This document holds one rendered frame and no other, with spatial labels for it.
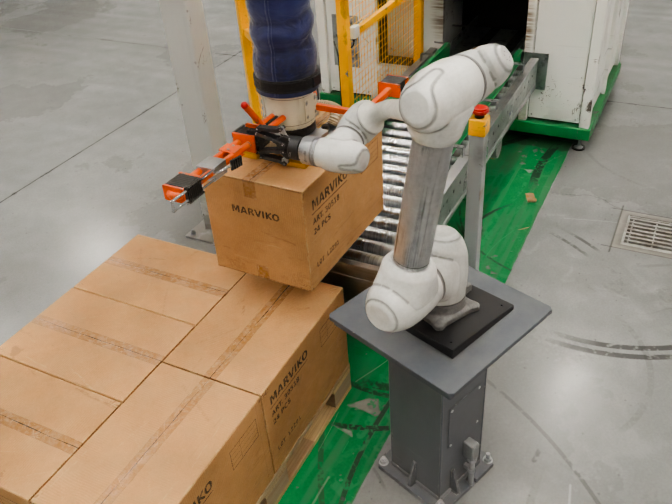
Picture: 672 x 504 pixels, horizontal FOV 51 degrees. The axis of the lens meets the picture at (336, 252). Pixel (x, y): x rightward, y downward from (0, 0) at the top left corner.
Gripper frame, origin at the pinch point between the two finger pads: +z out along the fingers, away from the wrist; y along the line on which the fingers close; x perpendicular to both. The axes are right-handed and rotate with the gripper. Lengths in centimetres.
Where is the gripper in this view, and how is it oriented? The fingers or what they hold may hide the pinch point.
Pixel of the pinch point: (248, 139)
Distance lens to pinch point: 230.8
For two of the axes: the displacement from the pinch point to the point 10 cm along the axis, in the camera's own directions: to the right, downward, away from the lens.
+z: -8.9, -2.1, 4.0
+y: 0.6, 8.1, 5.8
